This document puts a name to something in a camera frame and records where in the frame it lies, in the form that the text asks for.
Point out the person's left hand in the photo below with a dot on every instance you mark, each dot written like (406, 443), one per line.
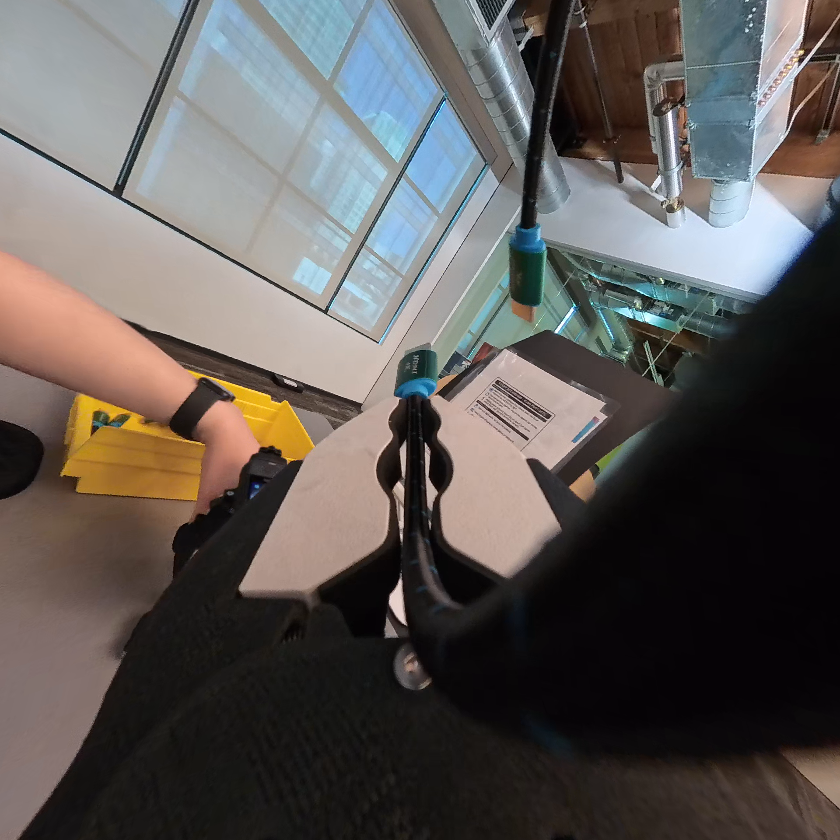
(226, 453)

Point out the yellow storage bin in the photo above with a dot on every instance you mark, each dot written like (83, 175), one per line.
(144, 459)

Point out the metal hvac unit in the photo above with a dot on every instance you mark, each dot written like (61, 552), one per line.
(728, 85)

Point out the black smartwatch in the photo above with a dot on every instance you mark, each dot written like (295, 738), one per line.
(200, 407)

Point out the black rod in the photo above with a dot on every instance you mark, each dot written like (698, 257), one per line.
(600, 92)

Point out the silver pipe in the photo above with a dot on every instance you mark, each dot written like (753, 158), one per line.
(669, 151)

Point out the black board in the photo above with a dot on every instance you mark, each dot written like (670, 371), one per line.
(636, 387)

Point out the black rounded object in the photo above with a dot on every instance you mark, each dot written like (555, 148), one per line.
(18, 459)

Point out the silver spiral duct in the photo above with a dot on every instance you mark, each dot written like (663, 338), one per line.
(499, 85)

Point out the person's left forearm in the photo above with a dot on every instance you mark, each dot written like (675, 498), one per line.
(79, 315)

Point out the small black device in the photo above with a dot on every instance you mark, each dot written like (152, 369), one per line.
(289, 382)

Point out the round duct stub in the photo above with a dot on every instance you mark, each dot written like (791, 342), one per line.
(730, 200)

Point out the white instruction sheet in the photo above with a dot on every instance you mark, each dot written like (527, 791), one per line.
(544, 394)

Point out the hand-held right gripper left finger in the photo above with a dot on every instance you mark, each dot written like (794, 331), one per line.
(321, 505)

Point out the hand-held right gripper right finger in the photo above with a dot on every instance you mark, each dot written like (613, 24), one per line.
(492, 499)

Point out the large window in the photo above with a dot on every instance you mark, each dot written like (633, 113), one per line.
(262, 131)

